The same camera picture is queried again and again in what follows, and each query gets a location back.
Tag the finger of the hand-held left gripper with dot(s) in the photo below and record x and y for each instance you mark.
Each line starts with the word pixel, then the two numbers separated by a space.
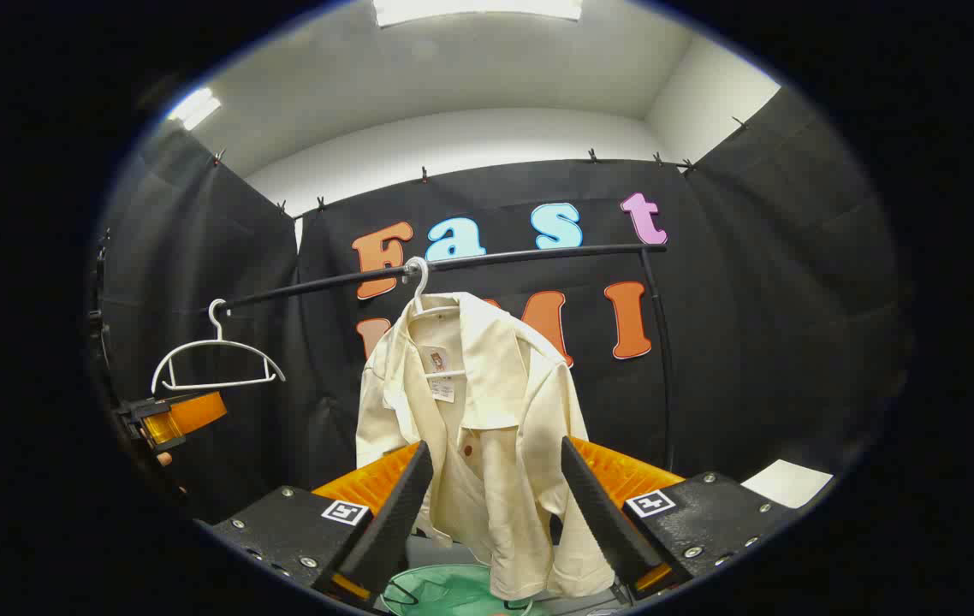
pixel 196 411

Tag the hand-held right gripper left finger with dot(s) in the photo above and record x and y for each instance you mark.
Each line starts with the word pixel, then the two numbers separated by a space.
pixel 393 530

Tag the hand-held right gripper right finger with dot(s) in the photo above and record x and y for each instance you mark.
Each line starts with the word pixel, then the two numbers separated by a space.
pixel 607 522

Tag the green laundry hamper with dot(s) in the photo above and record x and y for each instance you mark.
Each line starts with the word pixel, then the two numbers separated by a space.
pixel 444 595

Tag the cream button shirt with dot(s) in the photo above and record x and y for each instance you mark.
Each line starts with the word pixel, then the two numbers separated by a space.
pixel 495 411

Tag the white plastic clothes hanger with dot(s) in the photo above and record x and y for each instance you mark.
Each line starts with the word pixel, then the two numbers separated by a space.
pixel 418 278
pixel 217 344

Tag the black metal clothes rack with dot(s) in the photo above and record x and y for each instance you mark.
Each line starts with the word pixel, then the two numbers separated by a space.
pixel 538 253

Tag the white flat sheet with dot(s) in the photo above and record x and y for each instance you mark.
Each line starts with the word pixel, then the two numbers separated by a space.
pixel 786 483

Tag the black backdrop cloth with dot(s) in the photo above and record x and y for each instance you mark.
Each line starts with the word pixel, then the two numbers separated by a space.
pixel 752 299

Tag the ceiling light panel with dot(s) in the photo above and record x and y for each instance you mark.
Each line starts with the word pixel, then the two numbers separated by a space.
pixel 193 108
pixel 478 8

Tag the row of black clips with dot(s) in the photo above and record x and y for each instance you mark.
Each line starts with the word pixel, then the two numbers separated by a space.
pixel 593 156

